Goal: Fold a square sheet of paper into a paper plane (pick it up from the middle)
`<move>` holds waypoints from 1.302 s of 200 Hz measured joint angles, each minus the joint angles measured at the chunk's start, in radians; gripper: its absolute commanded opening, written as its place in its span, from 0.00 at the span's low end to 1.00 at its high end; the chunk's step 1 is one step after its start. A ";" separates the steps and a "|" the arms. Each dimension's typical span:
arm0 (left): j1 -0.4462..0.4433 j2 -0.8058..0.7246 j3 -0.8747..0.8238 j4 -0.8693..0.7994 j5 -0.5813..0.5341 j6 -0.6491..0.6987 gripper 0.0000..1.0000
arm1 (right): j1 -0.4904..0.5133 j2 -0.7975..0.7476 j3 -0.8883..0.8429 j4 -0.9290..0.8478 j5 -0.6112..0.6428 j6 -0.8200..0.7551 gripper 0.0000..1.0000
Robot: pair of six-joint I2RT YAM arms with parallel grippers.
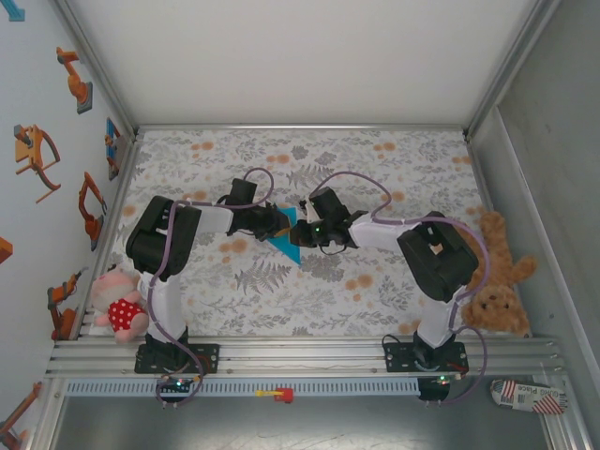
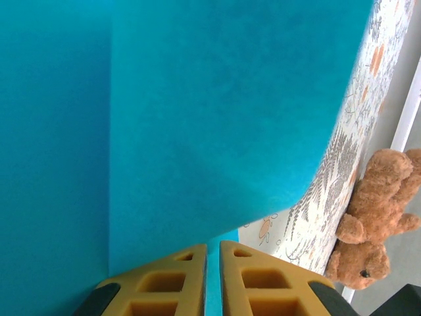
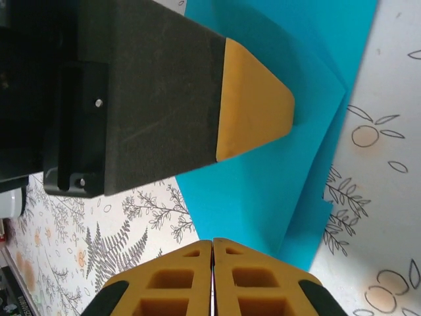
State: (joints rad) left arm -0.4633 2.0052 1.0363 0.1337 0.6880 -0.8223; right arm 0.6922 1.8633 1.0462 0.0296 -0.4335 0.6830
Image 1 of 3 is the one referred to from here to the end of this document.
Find turquoise cloth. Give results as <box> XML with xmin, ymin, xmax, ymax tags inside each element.
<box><xmin>267</xmin><ymin>204</ymin><xmax>302</xmax><ymax>267</ymax></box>

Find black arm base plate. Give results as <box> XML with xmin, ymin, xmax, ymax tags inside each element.
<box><xmin>382</xmin><ymin>341</ymin><xmax>469</xmax><ymax>374</ymax></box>
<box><xmin>134</xmin><ymin>343</ymin><xmax>221</xmax><ymax>375</ymax></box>

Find white slotted cable duct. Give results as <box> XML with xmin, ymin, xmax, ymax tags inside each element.
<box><xmin>65</xmin><ymin>378</ymin><xmax>421</xmax><ymax>396</ymax></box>

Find flag print paper item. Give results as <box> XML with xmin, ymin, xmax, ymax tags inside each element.
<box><xmin>490</xmin><ymin>378</ymin><xmax>567</xmax><ymax>417</ymax></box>

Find brown teddy bear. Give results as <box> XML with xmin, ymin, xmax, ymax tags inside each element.
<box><xmin>461</xmin><ymin>210</ymin><xmax>539</xmax><ymax>338</ymax></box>

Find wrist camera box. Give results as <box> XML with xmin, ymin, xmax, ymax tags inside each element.
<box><xmin>307</xmin><ymin>186</ymin><xmax>351</xmax><ymax>221</ymax></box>
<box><xmin>228</xmin><ymin>177</ymin><xmax>259</xmax><ymax>208</ymax></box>

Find orange gantry robot wall sticker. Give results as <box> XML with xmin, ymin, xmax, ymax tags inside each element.
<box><xmin>12</xmin><ymin>124</ymin><xmax>62</xmax><ymax>203</ymax></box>

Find red yellow clamp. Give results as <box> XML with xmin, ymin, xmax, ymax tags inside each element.
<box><xmin>255</xmin><ymin>387</ymin><xmax>295</xmax><ymax>404</ymax></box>

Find blue orange robot wall sticker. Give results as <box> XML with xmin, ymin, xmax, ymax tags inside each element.
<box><xmin>105</xmin><ymin>116</ymin><xmax>124</xmax><ymax>182</ymax></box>

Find aluminium front rail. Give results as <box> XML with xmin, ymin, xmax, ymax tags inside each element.
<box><xmin>44</xmin><ymin>335</ymin><xmax>568</xmax><ymax>380</ymax></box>

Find pink plush toy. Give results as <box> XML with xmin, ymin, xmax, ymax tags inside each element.
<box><xmin>90</xmin><ymin>263</ymin><xmax>150</xmax><ymax>347</ymax></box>

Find floral print tablecloth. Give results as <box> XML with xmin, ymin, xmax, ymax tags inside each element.
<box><xmin>110</xmin><ymin>128</ymin><xmax>491</xmax><ymax>338</ymax></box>

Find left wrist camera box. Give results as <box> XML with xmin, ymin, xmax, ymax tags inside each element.
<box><xmin>228</xmin><ymin>177</ymin><xmax>259</xmax><ymax>208</ymax></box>

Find small circuit board green light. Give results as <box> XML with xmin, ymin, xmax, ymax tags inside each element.
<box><xmin>157</xmin><ymin>374</ymin><xmax>201</xmax><ymax>393</ymax></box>
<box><xmin>419</xmin><ymin>372</ymin><xmax>463</xmax><ymax>390</ymax></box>

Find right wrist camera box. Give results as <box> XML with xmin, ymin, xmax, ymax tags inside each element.
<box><xmin>307</xmin><ymin>186</ymin><xmax>351</xmax><ymax>221</ymax></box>

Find purple cable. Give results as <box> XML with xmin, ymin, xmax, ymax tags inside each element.
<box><xmin>309</xmin><ymin>171</ymin><xmax>492</xmax><ymax>407</ymax></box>
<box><xmin>147</xmin><ymin>167</ymin><xmax>277</xmax><ymax>410</ymax></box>

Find aluminium back rail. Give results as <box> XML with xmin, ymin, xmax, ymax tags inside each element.
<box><xmin>135</xmin><ymin>123</ymin><xmax>470</xmax><ymax>133</ymax></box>

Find aluminium frame post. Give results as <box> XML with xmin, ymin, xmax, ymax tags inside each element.
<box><xmin>461</xmin><ymin>0</ymin><xmax>563</xmax><ymax>142</ymax></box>
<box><xmin>54</xmin><ymin>0</ymin><xmax>141</xmax><ymax>140</ymax></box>

